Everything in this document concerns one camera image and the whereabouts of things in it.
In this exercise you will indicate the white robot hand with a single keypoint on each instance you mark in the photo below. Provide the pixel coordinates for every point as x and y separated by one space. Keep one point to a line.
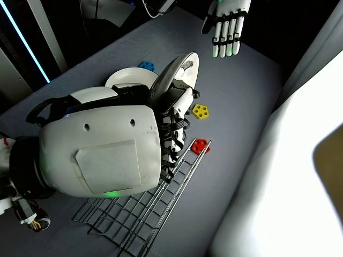
101 150
230 10

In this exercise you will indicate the white plate single leaf print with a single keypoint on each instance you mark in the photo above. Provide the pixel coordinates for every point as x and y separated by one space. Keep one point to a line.
189 73

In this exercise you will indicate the white plate clustered leaf print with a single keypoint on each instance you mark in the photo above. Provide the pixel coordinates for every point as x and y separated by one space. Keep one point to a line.
134 76

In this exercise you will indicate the grey table cloth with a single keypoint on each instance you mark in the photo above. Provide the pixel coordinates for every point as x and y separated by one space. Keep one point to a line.
235 93

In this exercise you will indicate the blue pentagon block with holes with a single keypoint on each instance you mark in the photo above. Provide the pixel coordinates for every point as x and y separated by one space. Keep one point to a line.
147 65

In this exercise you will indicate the red pentagon block with holes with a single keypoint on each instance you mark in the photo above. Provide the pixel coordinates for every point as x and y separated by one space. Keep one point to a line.
198 146

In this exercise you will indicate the yellow pentagon block with holes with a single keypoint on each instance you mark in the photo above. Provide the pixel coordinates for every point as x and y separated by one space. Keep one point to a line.
200 111

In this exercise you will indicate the cyan light strip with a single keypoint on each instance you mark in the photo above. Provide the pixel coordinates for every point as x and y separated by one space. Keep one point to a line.
24 40

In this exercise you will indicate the brown blurred object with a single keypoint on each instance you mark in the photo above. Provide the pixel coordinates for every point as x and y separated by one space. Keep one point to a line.
332 174

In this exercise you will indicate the white post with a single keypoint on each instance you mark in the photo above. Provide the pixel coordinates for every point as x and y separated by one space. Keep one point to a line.
48 32

